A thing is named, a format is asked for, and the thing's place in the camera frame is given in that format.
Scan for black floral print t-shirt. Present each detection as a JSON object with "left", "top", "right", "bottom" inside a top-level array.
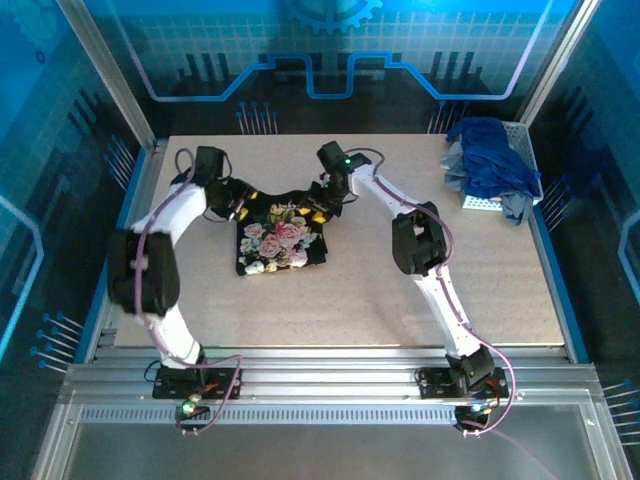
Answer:
[{"left": 234, "top": 177, "right": 331, "bottom": 277}]

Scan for grey t-shirt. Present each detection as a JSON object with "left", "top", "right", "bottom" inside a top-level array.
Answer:
[{"left": 439, "top": 142, "right": 535, "bottom": 227}]

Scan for white perforated plastic basket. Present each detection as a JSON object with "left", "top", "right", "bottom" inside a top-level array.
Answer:
[{"left": 459, "top": 121, "right": 546, "bottom": 214}]

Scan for blue table edge trim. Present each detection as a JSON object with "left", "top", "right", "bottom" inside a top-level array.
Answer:
[
  {"left": 74, "top": 147, "right": 151, "bottom": 364},
  {"left": 529, "top": 204, "right": 592, "bottom": 365}
]

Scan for small black controller board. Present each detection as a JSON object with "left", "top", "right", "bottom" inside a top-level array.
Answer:
[
  {"left": 453, "top": 402, "right": 494, "bottom": 426},
  {"left": 174, "top": 399, "right": 211, "bottom": 424}
]

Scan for steel tray panel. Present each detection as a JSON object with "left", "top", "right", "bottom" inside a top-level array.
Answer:
[{"left": 29, "top": 399, "right": 634, "bottom": 480}]

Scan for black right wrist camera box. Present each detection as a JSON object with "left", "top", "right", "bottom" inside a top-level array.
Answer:
[{"left": 316, "top": 141, "right": 347, "bottom": 172}]

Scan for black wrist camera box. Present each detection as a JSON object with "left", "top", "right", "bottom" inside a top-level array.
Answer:
[
  {"left": 194, "top": 145, "right": 225, "bottom": 177},
  {"left": 316, "top": 141, "right": 347, "bottom": 172}
]

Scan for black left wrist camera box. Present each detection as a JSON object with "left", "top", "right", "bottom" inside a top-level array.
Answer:
[{"left": 194, "top": 145, "right": 225, "bottom": 177}]

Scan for aluminium table side rail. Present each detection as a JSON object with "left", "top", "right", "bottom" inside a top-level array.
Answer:
[{"left": 94, "top": 139, "right": 171, "bottom": 361}]

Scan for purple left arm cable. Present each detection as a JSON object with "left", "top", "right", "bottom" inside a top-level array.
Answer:
[{"left": 132, "top": 148, "right": 244, "bottom": 436}]

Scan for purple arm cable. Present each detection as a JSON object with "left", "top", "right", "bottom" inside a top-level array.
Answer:
[
  {"left": 132, "top": 148, "right": 244, "bottom": 436},
  {"left": 347, "top": 146, "right": 516, "bottom": 437}
]

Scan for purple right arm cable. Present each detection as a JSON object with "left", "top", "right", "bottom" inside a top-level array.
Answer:
[{"left": 347, "top": 146, "right": 516, "bottom": 437}]

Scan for aluminium frame cross rails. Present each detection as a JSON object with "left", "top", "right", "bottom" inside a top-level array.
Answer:
[{"left": 64, "top": 344, "right": 601, "bottom": 407}]

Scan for aluminium frame post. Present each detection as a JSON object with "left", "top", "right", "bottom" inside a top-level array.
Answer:
[
  {"left": 54, "top": 0, "right": 160, "bottom": 151},
  {"left": 514, "top": 0, "right": 601, "bottom": 126}
]

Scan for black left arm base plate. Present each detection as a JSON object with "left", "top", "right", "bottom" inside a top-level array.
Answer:
[{"left": 152, "top": 362, "right": 243, "bottom": 400}]

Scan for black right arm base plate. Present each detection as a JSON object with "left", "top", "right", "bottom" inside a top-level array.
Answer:
[{"left": 414, "top": 364, "right": 510, "bottom": 401}]

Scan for slotted metal cable duct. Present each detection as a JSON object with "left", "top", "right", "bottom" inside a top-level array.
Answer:
[{"left": 79, "top": 403, "right": 459, "bottom": 426}]

